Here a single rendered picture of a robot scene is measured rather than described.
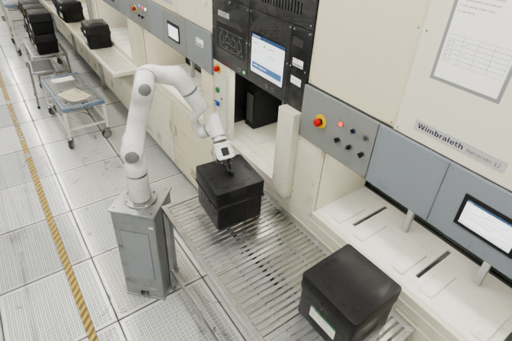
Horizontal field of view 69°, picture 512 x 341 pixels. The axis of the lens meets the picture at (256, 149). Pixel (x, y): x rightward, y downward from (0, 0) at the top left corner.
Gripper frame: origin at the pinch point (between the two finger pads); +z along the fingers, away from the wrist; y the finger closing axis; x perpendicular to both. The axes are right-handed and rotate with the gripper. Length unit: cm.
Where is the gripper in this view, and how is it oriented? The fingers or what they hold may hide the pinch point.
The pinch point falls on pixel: (228, 168)
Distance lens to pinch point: 205.3
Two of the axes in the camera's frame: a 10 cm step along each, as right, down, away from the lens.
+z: 3.2, 9.4, -1.1
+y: 8.6, -2.4, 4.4
